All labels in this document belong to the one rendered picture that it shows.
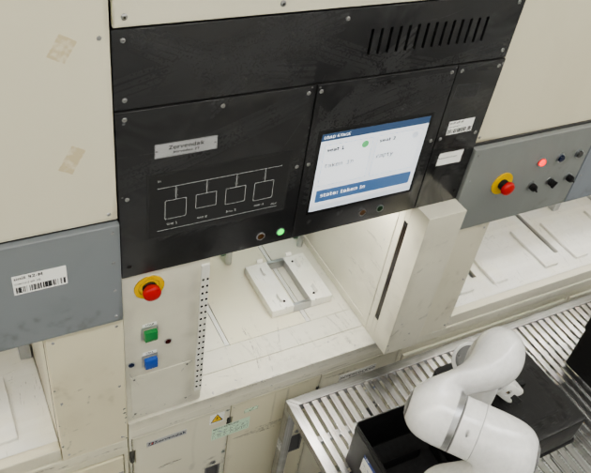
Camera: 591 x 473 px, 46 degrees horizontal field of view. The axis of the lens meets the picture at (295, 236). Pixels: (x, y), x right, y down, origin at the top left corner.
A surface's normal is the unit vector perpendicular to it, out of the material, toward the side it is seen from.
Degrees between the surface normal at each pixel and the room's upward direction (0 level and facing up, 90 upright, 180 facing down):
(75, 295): 90
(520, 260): 0
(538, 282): 0
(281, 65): 90
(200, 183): 90
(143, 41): 90
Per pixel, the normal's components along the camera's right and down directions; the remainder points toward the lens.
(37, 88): 0.45, 0.63
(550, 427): 0.14, -0.75
